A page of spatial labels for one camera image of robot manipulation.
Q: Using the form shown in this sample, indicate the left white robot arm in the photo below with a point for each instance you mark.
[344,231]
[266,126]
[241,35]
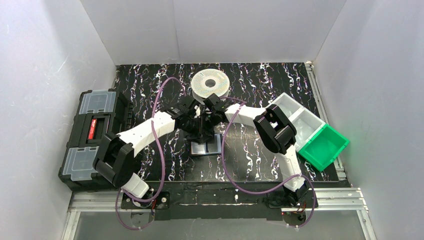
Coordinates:
[116,153]

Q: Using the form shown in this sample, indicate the aluminium frame rail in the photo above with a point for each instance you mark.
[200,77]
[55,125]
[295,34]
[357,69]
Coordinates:
[328,199]

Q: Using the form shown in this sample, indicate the black plastic toolbox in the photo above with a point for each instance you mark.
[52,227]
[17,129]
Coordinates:
[99,112]

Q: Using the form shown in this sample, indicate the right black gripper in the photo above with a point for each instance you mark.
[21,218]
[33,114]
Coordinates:
[205,131]

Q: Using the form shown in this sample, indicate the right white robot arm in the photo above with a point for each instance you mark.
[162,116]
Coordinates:
[276,129]

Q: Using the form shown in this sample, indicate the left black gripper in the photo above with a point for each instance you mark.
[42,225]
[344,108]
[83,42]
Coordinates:
[193,125]

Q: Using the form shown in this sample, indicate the white filament spool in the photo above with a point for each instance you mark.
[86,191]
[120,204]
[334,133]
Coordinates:
[209,81]

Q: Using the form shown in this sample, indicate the white plastic bin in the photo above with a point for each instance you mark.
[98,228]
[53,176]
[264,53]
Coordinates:
[306,123]

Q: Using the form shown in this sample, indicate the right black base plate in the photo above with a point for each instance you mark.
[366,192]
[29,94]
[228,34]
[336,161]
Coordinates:
[297,201]

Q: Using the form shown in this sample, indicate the green plastic bin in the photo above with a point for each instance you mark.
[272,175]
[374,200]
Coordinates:
[324,147]

